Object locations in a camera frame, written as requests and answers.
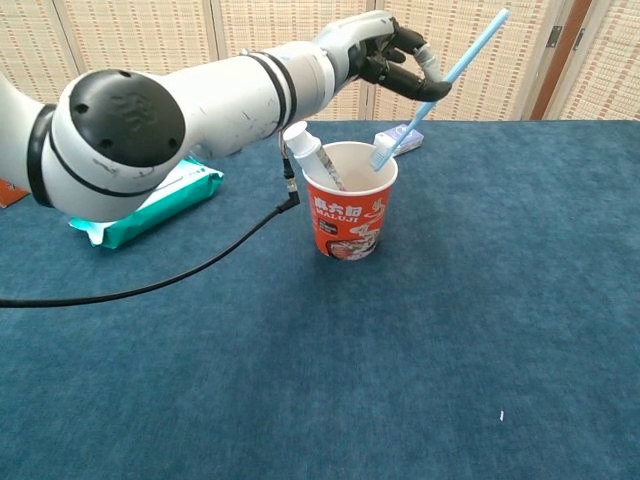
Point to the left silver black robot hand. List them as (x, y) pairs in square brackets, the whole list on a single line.
[(350, 40)]

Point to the white toothpaste tube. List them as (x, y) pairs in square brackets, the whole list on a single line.
[(302, 142)]

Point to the light blue toothbrush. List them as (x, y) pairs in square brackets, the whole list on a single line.
[(382, 155)]

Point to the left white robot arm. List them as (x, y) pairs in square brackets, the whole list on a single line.
[(200, 100)]

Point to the small blue tissue pack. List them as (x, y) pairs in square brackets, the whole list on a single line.
[(412, 142)]

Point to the red paper noodle cup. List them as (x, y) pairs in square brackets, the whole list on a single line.
[(350, 220)]

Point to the bamboo folding screen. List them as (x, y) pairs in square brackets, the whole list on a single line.
[(150, 40)]

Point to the black screen hinge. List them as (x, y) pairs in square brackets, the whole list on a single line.
[(551, 37), (579, 39)]

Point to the teal wet wipes pack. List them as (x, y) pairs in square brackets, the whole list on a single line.
[(190, 190)]

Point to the blue table cloth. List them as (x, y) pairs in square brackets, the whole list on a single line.
[(475, 300)]

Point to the orange cardboard box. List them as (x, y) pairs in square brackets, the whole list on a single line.
[(10, 197)]

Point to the brown wooden post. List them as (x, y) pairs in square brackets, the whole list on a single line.
[(560, 60)]

